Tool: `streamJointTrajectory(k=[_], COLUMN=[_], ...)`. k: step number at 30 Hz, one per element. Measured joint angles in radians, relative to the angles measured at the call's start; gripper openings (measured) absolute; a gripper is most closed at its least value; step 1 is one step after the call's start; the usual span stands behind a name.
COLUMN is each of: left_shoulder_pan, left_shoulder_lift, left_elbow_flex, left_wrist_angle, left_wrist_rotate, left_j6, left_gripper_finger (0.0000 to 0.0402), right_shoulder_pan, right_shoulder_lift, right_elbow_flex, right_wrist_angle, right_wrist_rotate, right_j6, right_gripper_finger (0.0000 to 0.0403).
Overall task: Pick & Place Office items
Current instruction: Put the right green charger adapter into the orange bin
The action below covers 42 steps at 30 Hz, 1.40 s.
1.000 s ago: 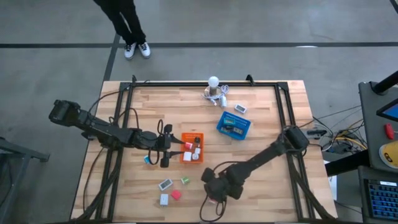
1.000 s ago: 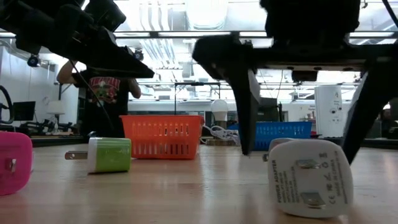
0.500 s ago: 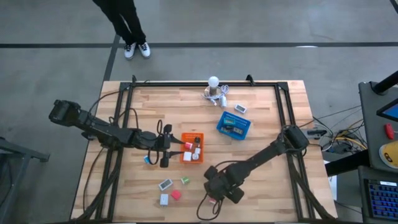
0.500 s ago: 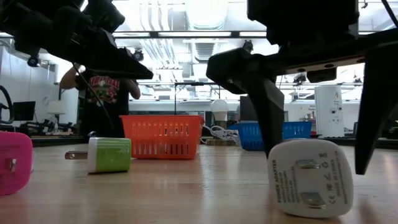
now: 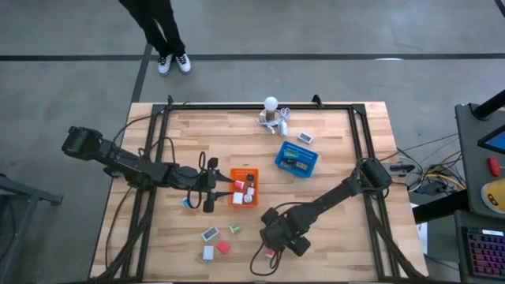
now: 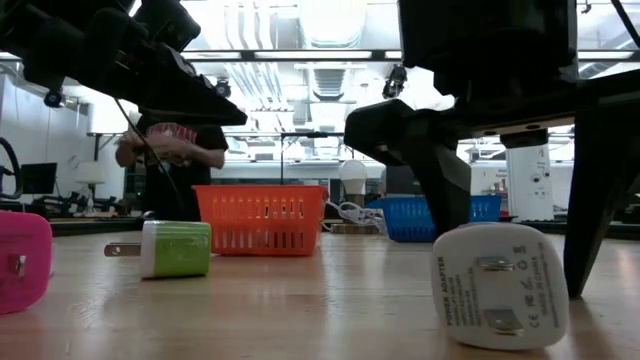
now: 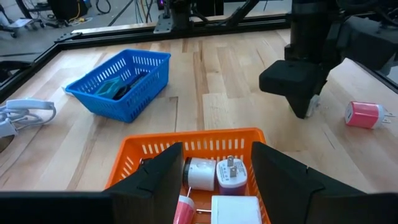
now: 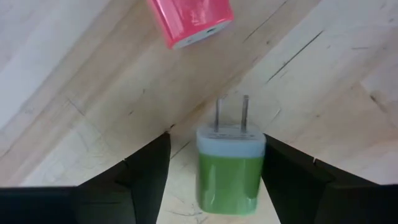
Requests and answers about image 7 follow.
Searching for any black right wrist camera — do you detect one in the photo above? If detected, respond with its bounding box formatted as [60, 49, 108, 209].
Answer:
[326, 14, 398, 71]

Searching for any large white cube charger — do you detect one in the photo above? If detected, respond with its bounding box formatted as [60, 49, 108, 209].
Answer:
[210, 195, 263, 224]

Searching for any white charger with black end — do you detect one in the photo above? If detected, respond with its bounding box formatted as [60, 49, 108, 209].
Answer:
[182, 157, 217, 192]

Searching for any blue plastic basket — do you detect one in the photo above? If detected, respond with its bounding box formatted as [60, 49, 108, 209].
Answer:
[64, 49, 172, 124]

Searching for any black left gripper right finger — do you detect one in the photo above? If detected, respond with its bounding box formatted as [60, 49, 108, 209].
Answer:
[251, 141, 398, 224]

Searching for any orange plastic basket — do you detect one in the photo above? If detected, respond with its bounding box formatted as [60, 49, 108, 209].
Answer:
[104, 127, 271, 224]

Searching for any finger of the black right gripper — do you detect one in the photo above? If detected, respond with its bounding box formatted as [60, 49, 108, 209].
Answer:
[259, 59, 327, 119]

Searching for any black bin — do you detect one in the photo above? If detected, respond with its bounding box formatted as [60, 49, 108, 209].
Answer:
[48, 0, 90, 22]

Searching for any black table clamp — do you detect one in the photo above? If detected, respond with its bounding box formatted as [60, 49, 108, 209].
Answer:
[0, 60, 32, 83]

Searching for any pink and white wall charger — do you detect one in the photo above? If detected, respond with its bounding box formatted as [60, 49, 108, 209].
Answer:
[172, 186, 196, 224]
[344, 101, 396, 130]

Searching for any purple and white wall charger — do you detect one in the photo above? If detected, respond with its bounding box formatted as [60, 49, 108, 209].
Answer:
[216, 155, 249, 196]

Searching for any teal digital display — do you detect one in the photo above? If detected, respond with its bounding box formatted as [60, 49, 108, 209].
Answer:
[93, 76, 125, 97]

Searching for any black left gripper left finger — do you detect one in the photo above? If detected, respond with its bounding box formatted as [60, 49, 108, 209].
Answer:
[0, 142, 185, 224]

